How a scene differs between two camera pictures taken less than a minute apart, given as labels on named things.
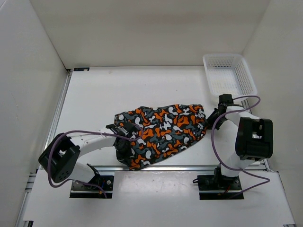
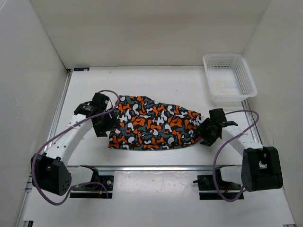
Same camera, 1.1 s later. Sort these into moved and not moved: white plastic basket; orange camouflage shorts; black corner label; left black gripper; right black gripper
Moved: left black gripper; orange camouflage shorts; right black gripper
Not moved: black corner label; white plastic basket
